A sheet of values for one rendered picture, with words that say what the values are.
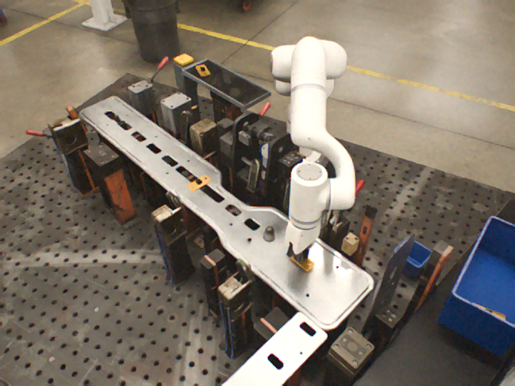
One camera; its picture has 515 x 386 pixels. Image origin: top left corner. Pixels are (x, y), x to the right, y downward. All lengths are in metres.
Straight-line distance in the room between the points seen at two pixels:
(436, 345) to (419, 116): 2.75
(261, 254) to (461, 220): 0.95
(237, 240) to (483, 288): 0.69
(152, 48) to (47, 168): 2.33
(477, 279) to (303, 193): 0.57
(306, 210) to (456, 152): 2.50
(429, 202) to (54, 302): 1.52
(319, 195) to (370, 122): 2.58
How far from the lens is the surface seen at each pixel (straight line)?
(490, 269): 1.37
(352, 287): 1.25
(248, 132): 1.45
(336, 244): 1.36
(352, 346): 1.10
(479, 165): 3.42
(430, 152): 3.39
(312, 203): 1.03
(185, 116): 1.66
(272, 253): 1.29
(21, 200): 2.13
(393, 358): 1.14
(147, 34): 4.26
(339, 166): 1.06
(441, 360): 1.17
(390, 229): 1.81
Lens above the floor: 2.03
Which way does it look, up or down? 45 degrees down
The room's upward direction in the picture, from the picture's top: 1 degrees counter-clockwise
